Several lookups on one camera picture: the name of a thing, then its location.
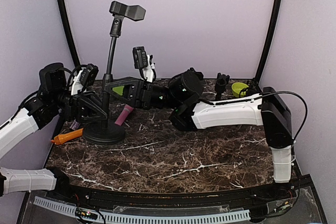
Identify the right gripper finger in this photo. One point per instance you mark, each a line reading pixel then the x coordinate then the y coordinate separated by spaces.
pixel 127 95
pixel 127 81

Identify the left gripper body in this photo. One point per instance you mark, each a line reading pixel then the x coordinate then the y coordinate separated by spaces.
pixel 71 107

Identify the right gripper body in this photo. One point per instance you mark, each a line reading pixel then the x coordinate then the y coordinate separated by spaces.
pixel 144 99

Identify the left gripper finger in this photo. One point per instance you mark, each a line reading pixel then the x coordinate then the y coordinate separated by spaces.
pixel 92 99
pixel 92 111

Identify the purple glitter microphone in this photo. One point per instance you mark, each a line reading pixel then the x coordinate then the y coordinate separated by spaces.
pixel 75 125

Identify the pink microphone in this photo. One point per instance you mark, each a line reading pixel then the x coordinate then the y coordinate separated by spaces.
pixel 127 110

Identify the orange microphone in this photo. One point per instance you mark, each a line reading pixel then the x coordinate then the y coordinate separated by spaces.
pixel 64 138

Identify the black tripod shock-mount stand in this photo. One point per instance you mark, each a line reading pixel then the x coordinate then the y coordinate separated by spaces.
pixel 251 89

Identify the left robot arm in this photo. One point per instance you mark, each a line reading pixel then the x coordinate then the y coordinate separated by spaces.
pixel 56 95

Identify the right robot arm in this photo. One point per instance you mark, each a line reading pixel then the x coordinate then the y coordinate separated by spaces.
pixel 191 113

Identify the lime green plate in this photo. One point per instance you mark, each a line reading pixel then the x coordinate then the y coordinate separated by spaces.
pixel 117 92

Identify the lime green bowl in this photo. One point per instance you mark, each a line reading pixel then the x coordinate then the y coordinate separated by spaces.
pixel 239 89

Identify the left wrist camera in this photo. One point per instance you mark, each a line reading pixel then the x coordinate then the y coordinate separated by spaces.
pixel 84 79

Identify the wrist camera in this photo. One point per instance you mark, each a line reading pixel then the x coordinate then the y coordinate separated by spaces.
pixel 143 62
pixel 84 79

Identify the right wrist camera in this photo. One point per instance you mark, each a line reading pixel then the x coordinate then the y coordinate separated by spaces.
pixel 143 62

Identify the white slotted cable duct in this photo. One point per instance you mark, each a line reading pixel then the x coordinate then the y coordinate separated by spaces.
pixel 88 215

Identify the black left frame post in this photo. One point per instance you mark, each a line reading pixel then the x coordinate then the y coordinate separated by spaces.
pixel 68 32

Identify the black frame post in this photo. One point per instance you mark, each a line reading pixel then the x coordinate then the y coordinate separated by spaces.
pixel 68 32
pixel 268 40

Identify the black front rail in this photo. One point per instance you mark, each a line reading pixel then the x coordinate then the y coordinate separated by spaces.
pixel 106 186

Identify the black right frame post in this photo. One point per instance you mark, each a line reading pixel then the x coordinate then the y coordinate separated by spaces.
pixel 268 40

